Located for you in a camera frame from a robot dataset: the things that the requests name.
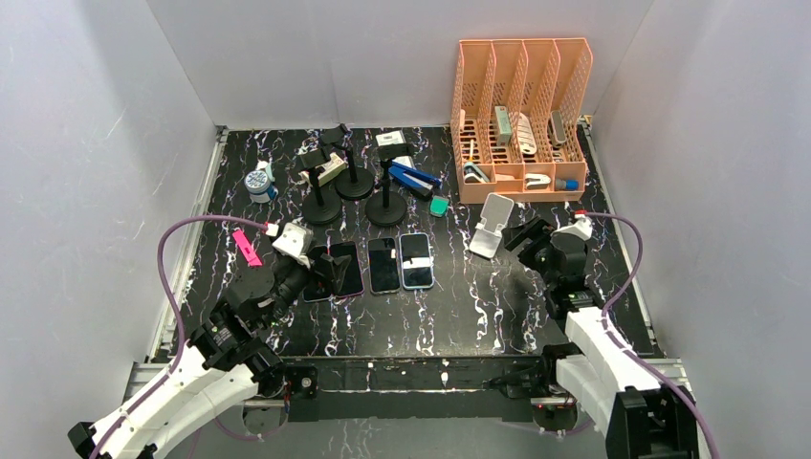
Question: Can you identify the grey item in organizer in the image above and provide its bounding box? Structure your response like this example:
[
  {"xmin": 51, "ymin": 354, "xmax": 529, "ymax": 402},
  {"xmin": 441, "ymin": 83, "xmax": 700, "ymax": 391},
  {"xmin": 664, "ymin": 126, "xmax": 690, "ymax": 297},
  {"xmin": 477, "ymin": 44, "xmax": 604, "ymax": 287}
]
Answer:
[{"xmin": 548, "ymin": 110, "xmax": 567, "ymax": 149}]

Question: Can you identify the teal white eraser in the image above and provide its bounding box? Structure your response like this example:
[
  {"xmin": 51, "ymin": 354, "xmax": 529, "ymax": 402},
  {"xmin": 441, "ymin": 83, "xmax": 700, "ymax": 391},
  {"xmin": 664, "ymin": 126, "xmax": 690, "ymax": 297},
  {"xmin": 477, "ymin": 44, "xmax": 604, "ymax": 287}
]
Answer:
[{"xmin": 429, "ymin": 196, "xmax": 449, "ymax": 218}]

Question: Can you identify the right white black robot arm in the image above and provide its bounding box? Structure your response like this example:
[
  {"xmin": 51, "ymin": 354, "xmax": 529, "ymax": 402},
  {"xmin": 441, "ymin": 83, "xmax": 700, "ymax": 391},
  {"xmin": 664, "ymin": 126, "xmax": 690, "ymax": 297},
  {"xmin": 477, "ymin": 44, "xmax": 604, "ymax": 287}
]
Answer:
[{"xmin": 503, "ymin": 214, "xmax": 702, "ymax": 458}]

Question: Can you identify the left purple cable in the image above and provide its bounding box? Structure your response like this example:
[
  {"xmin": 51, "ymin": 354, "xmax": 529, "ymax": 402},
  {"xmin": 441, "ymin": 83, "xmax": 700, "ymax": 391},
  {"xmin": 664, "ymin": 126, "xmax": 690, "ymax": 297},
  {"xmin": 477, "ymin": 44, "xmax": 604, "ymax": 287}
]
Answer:
[{"xmin": 88, "ymin": 215, "xmax": 280, "ymax": 459}]

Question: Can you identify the pink clip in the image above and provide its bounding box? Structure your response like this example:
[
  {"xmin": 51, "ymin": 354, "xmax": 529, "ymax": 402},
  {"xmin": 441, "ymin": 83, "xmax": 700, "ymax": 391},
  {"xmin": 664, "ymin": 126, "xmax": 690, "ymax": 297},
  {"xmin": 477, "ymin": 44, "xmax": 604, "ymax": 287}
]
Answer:
[{"xmin": 231, "ymin": 229, "xmax": 263, "ymax": 267}]

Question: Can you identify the purple-edged phone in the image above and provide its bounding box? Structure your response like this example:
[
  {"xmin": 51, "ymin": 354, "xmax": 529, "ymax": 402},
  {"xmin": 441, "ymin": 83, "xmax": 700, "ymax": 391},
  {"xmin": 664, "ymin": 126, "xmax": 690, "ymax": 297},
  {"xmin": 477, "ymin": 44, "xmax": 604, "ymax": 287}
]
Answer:
[{"xmin": 329, "ymin": 242, "xmax": 364, "ymax": 298}]

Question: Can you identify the white tape dispenser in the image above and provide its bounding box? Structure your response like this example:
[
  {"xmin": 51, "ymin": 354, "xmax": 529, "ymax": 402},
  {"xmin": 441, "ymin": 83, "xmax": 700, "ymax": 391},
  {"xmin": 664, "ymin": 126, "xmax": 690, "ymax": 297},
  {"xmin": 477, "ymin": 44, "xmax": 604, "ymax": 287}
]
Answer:
[{"xmin": 524, "ymin": 173, "xmax": 553, "ymax": 191}]

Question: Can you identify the light blue phone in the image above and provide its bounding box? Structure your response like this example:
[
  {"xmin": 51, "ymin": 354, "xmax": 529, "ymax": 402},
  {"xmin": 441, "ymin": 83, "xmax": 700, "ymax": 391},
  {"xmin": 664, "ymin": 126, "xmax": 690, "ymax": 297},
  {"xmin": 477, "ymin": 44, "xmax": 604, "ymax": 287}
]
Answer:
[{"xmin": 399, "ymin": 233, "xmax": 434, "ymax": 290}]

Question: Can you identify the clear-case phone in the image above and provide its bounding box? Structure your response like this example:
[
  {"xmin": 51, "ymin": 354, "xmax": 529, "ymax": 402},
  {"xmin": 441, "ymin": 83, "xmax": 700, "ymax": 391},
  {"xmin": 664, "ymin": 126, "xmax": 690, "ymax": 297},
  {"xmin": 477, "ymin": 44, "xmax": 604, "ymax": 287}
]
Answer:
[{"xmin": 368, "ymin": 237, "xmax": 401, "ymax": 295}]

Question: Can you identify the orange file organizer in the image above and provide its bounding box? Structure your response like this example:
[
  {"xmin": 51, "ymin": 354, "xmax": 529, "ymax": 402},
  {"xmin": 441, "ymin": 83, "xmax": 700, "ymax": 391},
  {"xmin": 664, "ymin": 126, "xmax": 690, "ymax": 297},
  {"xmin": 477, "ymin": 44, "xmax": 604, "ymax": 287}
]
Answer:
[{"xmin": 450, "ymin": 37, "xmax": 593, "ymax": 204}]

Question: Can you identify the blue white jar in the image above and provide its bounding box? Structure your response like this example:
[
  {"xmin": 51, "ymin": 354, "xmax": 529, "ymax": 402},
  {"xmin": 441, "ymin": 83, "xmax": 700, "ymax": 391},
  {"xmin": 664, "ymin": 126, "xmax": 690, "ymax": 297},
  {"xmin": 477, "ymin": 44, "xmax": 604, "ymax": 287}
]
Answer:
[{"xmin": 243, "ymin": 161, "xmax": 277, "ymax": 204}]

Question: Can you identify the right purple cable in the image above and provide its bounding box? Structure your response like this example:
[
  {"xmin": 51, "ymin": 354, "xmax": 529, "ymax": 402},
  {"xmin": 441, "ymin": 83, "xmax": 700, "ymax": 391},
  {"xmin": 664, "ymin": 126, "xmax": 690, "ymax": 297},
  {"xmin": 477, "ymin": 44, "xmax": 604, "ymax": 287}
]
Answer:
[{"xmin": 576, "ymin": 211, "xmax": 720, "ymax": 459}]

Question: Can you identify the black phone stand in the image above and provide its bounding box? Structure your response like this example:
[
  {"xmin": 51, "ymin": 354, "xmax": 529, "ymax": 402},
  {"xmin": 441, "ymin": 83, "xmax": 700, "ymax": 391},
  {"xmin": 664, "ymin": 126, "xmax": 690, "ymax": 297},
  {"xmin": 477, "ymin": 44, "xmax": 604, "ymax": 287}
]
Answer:
[
  {"xmin": 298, "ymin": 147, "xmax": 342, "ymax": 226},
  {"xmin": 319, "ymin": 123, "xmax": 375, "ymax": 201},
  {"xmin": 364, "ymin": 143, "xmax": 415, "ymax": 228}
]

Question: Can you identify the grey stapler in organizer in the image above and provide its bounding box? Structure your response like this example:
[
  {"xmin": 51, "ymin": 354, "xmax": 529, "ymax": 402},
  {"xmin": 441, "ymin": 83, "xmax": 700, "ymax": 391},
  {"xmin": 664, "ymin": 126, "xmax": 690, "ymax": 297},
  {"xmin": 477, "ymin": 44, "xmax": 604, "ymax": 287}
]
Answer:
[{"xmin": 493, "ymin": 105, "xmax": 513, "ymax": 146}]

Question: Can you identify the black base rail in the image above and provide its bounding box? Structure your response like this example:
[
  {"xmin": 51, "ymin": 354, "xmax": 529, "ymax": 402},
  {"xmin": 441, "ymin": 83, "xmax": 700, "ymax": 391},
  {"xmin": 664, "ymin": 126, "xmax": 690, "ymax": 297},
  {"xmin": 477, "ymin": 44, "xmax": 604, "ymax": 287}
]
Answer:
[{"xmin": 247, "ymin": 355, "xmax": 592, "ymax": 434}]

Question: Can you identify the purple cable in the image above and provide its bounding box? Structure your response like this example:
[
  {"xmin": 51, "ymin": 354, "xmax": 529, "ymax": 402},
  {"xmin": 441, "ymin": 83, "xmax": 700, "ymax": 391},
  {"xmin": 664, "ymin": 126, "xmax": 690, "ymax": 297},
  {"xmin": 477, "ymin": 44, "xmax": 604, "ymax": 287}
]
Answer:
[
  {"xmin": 88, "ymin": 215, "xmax": 280, "ymax": 459},
  {"xmin": 576, "ymin": 211, "xmax": 720, "ymax": 459}
]

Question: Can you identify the blue black stapler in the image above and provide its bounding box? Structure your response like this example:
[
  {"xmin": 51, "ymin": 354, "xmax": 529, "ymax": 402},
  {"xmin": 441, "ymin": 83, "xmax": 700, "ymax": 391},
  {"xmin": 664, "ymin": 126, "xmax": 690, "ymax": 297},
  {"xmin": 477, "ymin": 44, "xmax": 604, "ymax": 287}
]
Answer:
[{"xmin": 389, "ymin": 162, "xmax": 442, "ymax": 201}]

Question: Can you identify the white ribbed item in organizer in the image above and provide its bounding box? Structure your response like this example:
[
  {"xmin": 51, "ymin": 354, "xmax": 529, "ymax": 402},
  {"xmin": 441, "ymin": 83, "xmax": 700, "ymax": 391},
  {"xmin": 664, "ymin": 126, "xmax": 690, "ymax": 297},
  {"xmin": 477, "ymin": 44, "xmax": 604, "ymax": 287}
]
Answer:
[{"xmin": 515, "ymin": 113, "xmax": 537, "ymax": 158}]

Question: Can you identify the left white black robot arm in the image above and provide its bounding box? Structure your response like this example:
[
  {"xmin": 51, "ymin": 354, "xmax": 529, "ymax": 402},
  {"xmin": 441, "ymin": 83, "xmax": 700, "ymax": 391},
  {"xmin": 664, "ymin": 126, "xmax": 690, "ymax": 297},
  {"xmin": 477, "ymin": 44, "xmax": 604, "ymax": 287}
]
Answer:
[{"xmin": 68, "ymin": 254, "xmax": 351, "ymax": 458}]

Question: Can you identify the cream box with red label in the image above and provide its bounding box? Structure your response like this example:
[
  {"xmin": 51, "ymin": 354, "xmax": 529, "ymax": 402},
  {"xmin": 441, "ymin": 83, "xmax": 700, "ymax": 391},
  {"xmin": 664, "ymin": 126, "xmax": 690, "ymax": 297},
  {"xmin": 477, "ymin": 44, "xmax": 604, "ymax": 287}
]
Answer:
[{"xmin": 318, "ymin": 153, "xmax": 348, "ymax": 186}]

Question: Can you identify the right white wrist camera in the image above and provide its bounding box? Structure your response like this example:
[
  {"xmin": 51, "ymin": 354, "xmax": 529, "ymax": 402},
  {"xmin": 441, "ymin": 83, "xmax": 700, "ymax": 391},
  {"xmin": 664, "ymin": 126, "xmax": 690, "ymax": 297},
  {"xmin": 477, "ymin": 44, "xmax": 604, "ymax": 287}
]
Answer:
[{"xmin": 553, "ymin": 214, "xmax": 594, "ymax": 241}]

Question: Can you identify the blue capped tube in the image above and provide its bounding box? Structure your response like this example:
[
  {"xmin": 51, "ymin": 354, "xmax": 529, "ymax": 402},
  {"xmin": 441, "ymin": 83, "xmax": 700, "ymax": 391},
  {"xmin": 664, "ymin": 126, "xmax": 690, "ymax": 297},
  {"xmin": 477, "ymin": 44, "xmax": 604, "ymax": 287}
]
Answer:
[{"xmin": 555, "ymin": 179, "xmax": 580, "ymax": 191}]

